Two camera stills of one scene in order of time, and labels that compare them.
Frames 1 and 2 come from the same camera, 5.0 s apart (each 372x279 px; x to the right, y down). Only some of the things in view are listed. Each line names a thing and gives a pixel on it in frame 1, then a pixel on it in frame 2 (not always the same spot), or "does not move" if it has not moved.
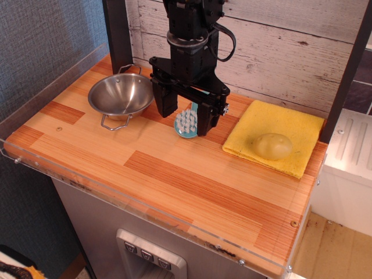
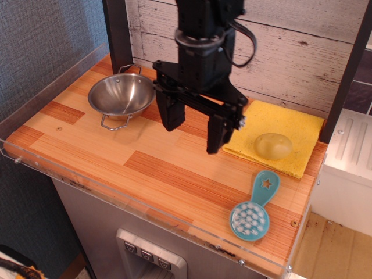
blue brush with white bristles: [186, 122] -> [249, 221]
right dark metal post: [340, 100] does not move
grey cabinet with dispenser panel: [121, 242] does not move
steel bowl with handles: [120, 96] does not move
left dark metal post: [118, 34] does not move
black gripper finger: [207, 118] -> [220, 131]
